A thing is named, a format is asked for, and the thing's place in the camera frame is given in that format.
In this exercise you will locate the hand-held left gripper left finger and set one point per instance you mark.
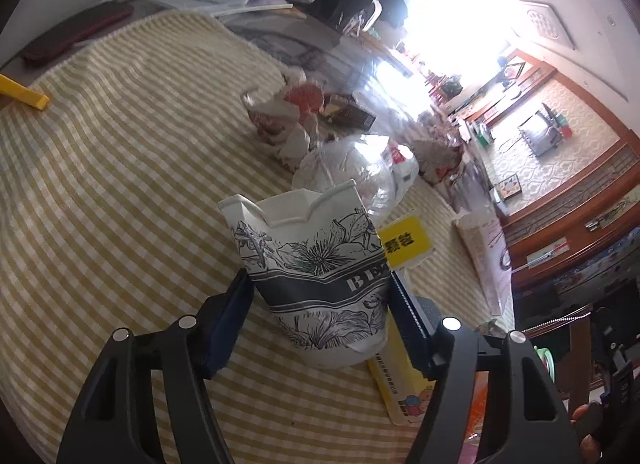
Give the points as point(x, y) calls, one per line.
point(230, 324)

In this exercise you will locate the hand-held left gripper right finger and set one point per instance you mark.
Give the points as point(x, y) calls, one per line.
point(407, 324)

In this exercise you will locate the red bin with green rim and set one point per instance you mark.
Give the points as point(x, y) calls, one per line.
point(544, 361)

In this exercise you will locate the floral print paper cup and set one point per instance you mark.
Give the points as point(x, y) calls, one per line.
point(310, 264)

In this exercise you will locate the person's right hand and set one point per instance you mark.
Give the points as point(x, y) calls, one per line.
point(581, 413)

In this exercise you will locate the yellow carton box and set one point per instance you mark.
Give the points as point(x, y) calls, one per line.
point(405, 244)

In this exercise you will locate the white beaded strip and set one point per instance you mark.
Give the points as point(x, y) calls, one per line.
point(555, 322)

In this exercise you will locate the white paper bag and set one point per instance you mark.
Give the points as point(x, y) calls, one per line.
point(482, 254)

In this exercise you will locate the orange packet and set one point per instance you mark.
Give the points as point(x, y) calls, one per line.
point(482, 404)

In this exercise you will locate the clear plastic container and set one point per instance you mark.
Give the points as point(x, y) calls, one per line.
point(377, 184)

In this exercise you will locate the white bag with red print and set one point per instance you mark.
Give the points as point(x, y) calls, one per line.
point(402, 164)

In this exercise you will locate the small framed picture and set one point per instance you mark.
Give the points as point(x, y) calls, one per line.
point(508, 188)

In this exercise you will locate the wooden cabinet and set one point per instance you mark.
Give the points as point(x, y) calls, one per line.
point(565, 229)

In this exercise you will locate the crumpled white plastic bag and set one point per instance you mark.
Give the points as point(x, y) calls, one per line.
point(330, 164)

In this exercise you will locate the yellow white checked tablecloth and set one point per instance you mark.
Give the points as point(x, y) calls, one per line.
point(125, 169)

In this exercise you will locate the red white crumpled wrapper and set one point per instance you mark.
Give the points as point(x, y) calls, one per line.
point(280, 119)

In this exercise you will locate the black mesh box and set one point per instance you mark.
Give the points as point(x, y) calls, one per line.
point(352, 114)

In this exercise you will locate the yellow plastic bar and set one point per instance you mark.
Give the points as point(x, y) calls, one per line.
point(25, 91)

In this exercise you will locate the dark red case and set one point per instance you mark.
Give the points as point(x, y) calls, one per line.
point(75, 31)

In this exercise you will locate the wall television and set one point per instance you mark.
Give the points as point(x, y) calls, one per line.
point(537, 136)

